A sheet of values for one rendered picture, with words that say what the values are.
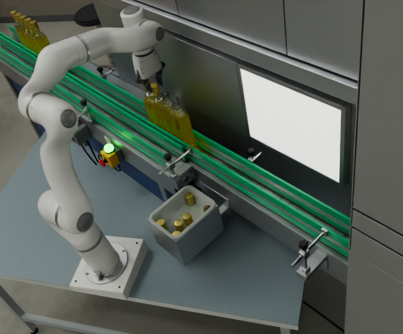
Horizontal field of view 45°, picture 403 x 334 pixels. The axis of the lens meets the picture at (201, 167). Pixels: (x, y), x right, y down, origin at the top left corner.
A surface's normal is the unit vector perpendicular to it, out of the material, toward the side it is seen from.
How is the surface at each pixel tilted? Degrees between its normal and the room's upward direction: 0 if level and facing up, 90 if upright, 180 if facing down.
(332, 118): 90
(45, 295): 0
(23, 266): 0
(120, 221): 0
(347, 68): 90
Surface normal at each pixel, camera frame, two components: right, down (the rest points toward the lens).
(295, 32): -0.71, 0.58
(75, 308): -0.18, -0.69
